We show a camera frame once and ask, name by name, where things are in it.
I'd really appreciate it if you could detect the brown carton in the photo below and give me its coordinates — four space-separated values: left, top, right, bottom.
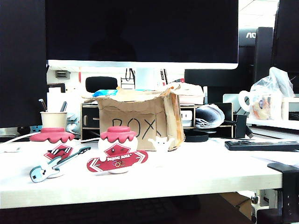
221 192 253 220

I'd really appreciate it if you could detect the silver-tipped pen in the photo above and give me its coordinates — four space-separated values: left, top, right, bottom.
38 98 48 112

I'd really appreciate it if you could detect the wooden desk organizer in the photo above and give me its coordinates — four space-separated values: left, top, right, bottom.
80 102 234 141

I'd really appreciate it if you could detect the red-capped doll with guitar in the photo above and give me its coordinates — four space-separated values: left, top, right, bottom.
29 127 92 183

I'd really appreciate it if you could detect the red-capped doll with snowboard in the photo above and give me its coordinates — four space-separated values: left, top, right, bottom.
86 126 149 175

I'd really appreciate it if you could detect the black remote control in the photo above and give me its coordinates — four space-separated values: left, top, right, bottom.
224 140 299 152

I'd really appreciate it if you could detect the black table clamp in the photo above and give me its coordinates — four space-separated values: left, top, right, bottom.
267 162 299 224

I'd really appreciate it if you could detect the white cable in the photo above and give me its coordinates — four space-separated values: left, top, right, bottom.
0 132 42 146

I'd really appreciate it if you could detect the black computer tower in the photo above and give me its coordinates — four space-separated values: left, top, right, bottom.
254 27 274 83

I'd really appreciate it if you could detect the white power adapter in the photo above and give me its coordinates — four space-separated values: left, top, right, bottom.
181 110 193 127

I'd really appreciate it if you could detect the white box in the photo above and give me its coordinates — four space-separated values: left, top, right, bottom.
46 87 69 113

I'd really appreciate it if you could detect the grey wall socket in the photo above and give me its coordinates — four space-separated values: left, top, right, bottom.
55 70 71 80

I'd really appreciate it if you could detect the large white-framed monitor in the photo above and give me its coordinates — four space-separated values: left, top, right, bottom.
44 0 239 70

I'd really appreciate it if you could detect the white monitor riser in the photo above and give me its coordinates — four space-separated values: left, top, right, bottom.
223 93 299 131

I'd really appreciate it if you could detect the white mug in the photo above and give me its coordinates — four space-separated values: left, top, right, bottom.
238 90 285 120

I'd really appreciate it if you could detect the clear plastic bag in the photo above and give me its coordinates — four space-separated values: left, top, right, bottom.
249 67 296 120

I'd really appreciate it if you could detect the small white doll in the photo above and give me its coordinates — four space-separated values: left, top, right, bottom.
148 136 175 154

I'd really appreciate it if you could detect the pink folded cloth stack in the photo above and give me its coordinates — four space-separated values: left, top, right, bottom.
174 82 205 105

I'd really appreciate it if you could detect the beige paper cup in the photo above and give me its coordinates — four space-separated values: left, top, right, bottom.
40 111 68 130

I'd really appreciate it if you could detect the blue packet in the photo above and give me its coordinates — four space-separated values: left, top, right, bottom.
92 89 119 98

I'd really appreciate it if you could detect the rolled newspaper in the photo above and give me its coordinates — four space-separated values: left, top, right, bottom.
195 104 226 129

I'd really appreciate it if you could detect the black AOC monitor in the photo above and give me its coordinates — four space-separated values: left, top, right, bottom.
238 27 257 69

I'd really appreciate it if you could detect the cardboard box marked BOX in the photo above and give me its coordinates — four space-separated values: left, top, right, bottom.
81 84 185 151

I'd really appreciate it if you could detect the black round dish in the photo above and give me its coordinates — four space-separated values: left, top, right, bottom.
184 131 209 143

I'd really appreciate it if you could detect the black chair headrest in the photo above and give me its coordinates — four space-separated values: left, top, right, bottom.
85 76 118 93

